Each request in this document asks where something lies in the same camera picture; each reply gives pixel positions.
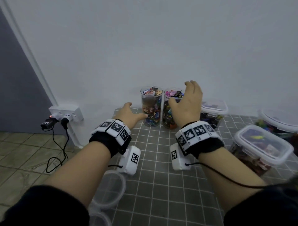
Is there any person's left hand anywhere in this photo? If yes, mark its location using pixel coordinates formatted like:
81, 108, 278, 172
115, 102, 149, 130

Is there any person's right hand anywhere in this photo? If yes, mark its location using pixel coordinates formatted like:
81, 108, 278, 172
168, 80, 204, 129

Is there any tall transparent plastic jar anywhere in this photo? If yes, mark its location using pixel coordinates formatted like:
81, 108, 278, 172
163, 89, 184, 130

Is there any small transparent plastic jar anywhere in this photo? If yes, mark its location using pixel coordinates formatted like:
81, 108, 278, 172
200, 99, 229, 130
229, 124, 295, 177
141, 87, 164, 127

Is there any large round lidded container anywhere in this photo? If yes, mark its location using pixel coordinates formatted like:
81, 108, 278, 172
255, 109, 298, 142

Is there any large white-rimmed jar lid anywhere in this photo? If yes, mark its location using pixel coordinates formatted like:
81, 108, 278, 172
258, 109, 298, 133

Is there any person's right forearm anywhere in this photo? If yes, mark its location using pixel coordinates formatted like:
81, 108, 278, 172
198, 147, 268, 212

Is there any black marker-tagged left wristband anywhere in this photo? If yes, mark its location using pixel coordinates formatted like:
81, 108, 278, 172
88, 119, 132, 156

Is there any black marker-tagged wristband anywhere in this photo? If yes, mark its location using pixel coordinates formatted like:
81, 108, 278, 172
88, 119, 132, 156
175, 120, 224, 159

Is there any black marker-tagged right wristband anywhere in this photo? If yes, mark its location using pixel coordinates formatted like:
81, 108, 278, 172
175, 120, 224, 159

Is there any black power plug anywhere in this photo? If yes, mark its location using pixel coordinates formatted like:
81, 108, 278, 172
40, 116, 70, 131

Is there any grey door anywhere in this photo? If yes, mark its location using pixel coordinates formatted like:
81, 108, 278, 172
0, 7, 59, 135

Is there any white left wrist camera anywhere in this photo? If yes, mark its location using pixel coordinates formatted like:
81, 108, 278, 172
117, 146, 141, 176

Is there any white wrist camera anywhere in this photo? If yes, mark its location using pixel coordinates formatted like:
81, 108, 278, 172
170, 143, 192, 170
117, 146, 141, 176

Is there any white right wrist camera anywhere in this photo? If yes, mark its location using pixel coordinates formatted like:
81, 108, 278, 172
170, 143, 192, 170

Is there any white wall socket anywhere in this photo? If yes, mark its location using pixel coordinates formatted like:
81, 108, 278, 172
49, 105, 84, 123

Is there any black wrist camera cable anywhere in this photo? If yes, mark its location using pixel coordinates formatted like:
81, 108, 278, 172
186, 160, 298, 189

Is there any black power cable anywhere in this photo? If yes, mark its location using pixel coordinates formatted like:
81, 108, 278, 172
46, 126, 70, 174

